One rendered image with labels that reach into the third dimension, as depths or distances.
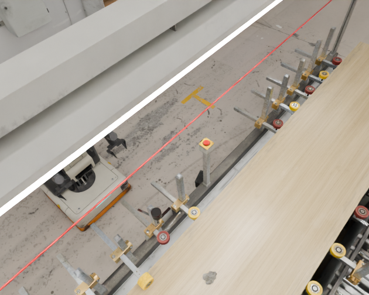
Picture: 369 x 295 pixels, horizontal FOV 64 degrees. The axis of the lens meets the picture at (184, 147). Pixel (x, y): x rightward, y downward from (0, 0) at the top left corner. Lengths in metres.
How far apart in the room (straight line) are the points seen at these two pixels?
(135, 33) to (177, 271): 1.54
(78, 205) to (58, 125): 2.45
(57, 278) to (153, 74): 2.65
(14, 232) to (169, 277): 1.96
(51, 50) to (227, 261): 1.60
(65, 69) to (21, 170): 0.16
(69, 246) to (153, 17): 2.75
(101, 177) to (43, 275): 0.99
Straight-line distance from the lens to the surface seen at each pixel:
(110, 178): 2.96
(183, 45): 0.60
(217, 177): 2.33
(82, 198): 2.95
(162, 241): 1.92
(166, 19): 0.56
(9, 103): 0.45
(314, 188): 2.18
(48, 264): 3.14
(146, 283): 1.80
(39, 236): 3.28
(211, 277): 1.84
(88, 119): 0.51
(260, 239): 1.94
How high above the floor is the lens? 2.71
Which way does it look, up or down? 53 degrees down
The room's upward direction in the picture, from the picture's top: 6 degrees counter-clockwise
